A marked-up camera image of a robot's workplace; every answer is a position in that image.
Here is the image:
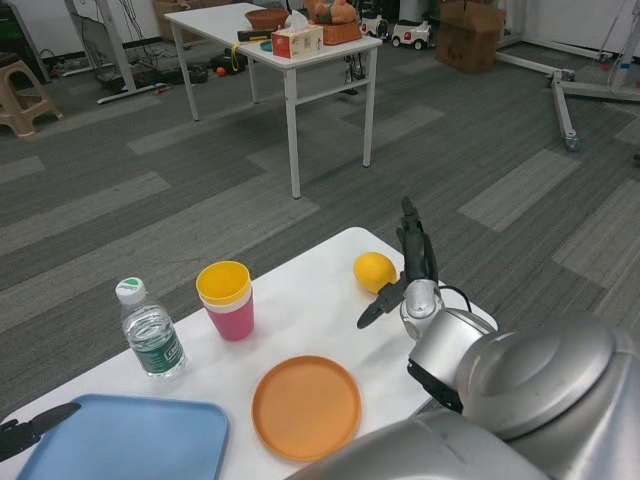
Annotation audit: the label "orange plush toys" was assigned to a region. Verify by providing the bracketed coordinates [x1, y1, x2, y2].
[305, 0, 359, 25]

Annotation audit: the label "brown wicker bowl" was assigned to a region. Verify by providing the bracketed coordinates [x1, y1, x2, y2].
[244, 8, 291, 30]

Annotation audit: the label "yellow lemon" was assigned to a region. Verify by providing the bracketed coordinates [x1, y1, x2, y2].
[353, 252, 398, 295]

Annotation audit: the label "orange wicker basket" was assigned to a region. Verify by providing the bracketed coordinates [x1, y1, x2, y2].
[319, 19, 362, 46]

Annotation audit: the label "yellow plastic cup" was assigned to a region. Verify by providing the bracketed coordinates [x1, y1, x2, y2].
[195, 260, 251, 306]

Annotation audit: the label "pink plastic cup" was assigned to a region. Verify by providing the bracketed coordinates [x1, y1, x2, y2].
[202, 294, 255, 343]

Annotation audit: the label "white metal-legged table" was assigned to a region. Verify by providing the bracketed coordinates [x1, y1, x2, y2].
[163, 2, 384, 200]

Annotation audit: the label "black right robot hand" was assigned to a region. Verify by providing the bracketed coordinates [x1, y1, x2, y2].
[356, 195, 441, 330]

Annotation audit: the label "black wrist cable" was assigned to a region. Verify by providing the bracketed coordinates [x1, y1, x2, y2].
[437, 284, 476, 314]

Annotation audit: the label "orange round plate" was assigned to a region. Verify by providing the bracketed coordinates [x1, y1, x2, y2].
[251, 355, 363, 462]

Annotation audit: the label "white wheeled stand frame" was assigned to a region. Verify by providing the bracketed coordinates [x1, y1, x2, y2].
[494, 29, 640, 151]

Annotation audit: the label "black bag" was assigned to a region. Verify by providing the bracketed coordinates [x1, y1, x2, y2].
[209, 53, 246, 76]

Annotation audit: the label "white toy car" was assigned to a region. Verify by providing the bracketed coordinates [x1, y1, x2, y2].
[390, 18, 432, 51]
[360, 13, 391, 39]

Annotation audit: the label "white desk leg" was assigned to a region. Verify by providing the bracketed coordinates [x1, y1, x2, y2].
[69, 0, 174, 105]

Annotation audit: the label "clear plastic water bottle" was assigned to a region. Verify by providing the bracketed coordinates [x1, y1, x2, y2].
[115, 275, 190, 380]

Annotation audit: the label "beige plastic stool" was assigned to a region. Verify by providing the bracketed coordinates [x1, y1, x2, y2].
[0, 52, 65, 139]

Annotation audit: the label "silver robot chest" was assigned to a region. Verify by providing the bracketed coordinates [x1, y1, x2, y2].
[284, 324, 640, 480]

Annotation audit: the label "brown cardboard box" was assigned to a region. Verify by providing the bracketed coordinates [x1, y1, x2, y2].
[434, 0, 507, 75]

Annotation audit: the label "blue plastic tray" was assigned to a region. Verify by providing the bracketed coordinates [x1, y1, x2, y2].
[14, 393, 230, 480]

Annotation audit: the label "white plastic cup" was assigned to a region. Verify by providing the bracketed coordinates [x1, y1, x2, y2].
[198, 292, 254, 315]

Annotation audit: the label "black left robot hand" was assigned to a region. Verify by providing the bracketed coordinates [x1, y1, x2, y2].
[0, 402, 82, 464]

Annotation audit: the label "red and cream tissue box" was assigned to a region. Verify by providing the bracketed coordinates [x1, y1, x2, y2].
[270, 9, 325, 60]

